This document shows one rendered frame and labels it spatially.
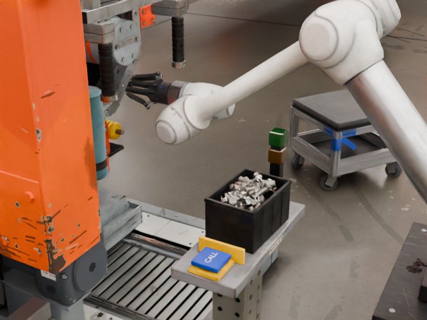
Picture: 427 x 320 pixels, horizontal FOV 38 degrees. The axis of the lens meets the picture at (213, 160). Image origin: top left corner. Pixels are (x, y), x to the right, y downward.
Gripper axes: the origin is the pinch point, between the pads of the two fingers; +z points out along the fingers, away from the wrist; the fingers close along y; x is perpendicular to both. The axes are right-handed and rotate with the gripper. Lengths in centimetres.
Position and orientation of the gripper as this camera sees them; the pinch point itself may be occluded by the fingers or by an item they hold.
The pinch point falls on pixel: (121, 84)
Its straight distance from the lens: 208.4
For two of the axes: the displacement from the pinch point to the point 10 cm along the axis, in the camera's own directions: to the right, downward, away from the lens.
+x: -3.4, -3.7, -8.6
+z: -8.8, -2.1, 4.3
